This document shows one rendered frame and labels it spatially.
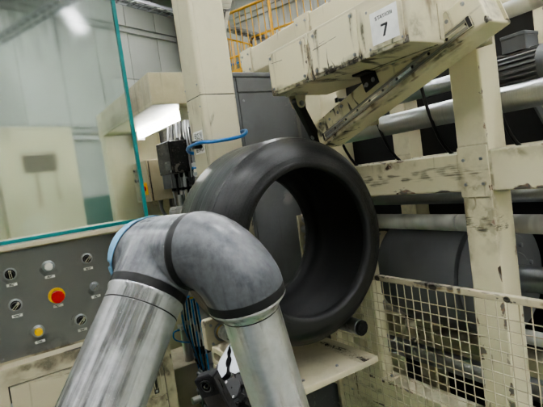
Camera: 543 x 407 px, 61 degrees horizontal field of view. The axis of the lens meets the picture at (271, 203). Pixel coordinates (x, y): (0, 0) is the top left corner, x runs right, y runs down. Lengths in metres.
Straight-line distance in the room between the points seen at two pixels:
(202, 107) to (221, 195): 0.46
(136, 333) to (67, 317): 1.07
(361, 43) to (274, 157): 0.38
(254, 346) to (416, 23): 0.86
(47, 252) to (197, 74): 0.76
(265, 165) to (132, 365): 0.66
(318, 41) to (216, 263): 0.95
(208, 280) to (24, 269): 1.11
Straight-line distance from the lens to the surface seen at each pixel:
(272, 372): 0.69
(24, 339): 1.72
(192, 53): 1.57
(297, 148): 1.22
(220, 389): 0.95
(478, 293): 1.33
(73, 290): 1.71
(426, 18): 1.26
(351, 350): 1.50
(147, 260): 0.68
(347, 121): 1.53
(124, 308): 0.67
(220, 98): 1.55
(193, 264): 0.63
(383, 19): 1.25
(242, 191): 1.12
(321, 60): 1.42
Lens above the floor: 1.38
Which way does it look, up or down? 4 degrees down
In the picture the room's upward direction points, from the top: 8 degrees counter-clockwise
